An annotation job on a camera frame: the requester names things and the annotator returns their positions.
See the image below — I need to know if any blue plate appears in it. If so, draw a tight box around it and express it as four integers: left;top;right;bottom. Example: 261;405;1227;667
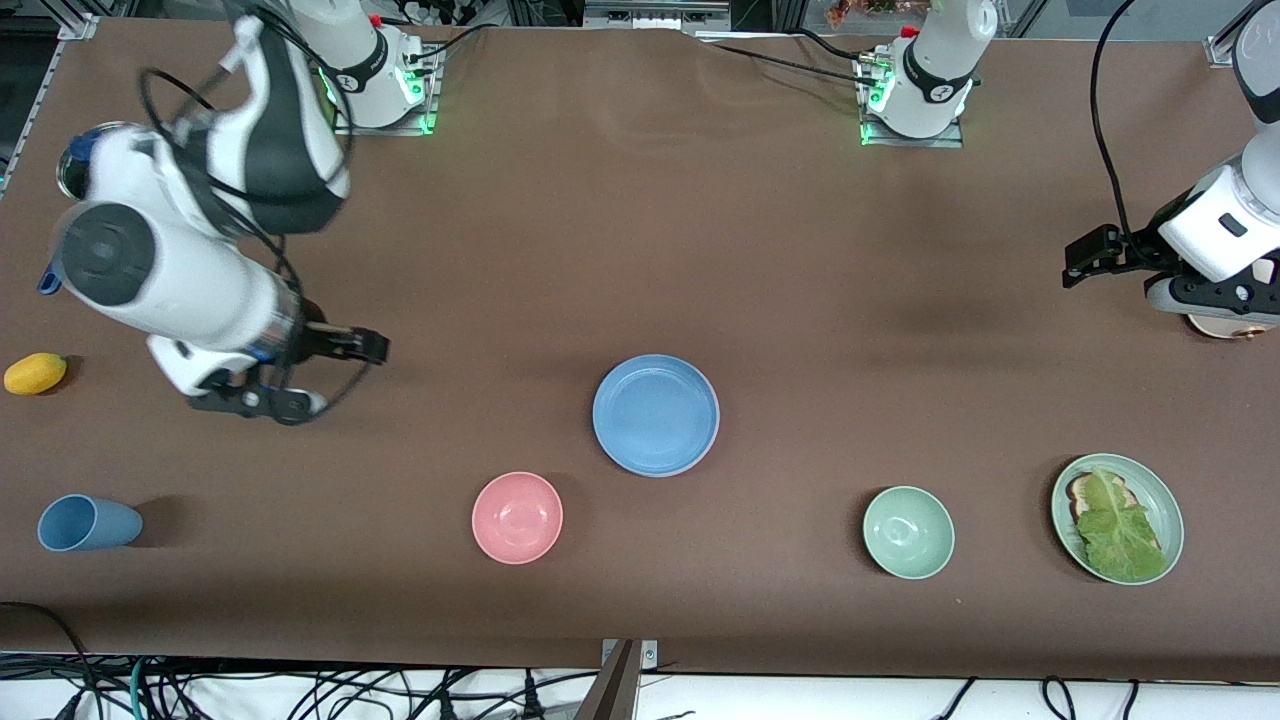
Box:
592;354;721;478

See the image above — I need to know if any toasted bread slice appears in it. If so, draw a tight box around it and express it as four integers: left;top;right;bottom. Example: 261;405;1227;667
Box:
1065;472;1141;523

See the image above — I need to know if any pink bowl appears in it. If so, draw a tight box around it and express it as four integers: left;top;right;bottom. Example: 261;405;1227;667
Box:
471;471;564;566

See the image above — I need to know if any green plate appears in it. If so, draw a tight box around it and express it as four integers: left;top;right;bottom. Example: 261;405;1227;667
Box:
1050;453;1186;586

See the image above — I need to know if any green lettuce leaf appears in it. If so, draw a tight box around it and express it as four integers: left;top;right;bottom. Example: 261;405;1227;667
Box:
1073;467;1171;584

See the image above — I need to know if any yellow lemon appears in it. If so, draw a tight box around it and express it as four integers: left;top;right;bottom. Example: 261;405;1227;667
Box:
3;352;69;397

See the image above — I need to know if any blue cup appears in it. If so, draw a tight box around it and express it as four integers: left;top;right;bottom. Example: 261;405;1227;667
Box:
37;493;144;553

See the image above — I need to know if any brown table cover sheet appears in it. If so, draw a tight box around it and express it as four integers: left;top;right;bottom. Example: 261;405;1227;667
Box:
0;18;1280;681

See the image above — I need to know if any green bowl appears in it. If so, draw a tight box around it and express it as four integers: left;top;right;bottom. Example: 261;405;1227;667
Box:
862;485;956;581

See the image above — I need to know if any orange leafy decoration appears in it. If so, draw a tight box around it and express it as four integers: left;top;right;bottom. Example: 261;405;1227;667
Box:
825;0;931;26

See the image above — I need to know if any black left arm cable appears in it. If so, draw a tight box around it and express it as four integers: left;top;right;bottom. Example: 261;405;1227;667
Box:
1090;0;1141;241

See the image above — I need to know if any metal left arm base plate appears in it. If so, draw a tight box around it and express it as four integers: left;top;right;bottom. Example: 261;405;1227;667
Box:
858;50;966;149

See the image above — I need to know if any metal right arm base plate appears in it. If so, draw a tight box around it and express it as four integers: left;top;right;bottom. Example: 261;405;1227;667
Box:
330;40;441;137

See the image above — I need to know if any black pot with blue handle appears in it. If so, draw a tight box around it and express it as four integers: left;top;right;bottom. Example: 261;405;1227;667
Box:
57;125;101;201

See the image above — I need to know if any black cable on table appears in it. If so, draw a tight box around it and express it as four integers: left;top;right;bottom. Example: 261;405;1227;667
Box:
700;38;881;91

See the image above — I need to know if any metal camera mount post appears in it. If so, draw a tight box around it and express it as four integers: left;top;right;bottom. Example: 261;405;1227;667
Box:
575;638;661;720

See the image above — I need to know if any aluminium frame rail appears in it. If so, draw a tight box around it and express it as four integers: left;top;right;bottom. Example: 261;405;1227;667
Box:
583;0;734;31

